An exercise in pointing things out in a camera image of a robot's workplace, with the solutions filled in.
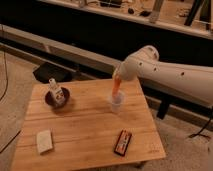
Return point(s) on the translucent plastic cup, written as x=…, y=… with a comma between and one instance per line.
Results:
x=116, y=102

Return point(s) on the orange pepper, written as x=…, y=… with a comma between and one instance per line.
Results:
x=116, y=86

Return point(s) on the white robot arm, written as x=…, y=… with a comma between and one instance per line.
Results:
x=196, y=81

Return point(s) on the black orange candy bar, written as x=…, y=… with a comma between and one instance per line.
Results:
x=122, y=142

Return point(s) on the dark ceramic bowl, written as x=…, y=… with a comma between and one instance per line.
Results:
x=50, y=101

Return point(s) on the wooden table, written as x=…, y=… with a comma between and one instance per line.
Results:
x=85, y=131

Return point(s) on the black bag on floor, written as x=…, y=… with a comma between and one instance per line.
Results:
x=47, y=70

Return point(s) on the white sponge block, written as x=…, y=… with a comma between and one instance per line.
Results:
x=44, y=141

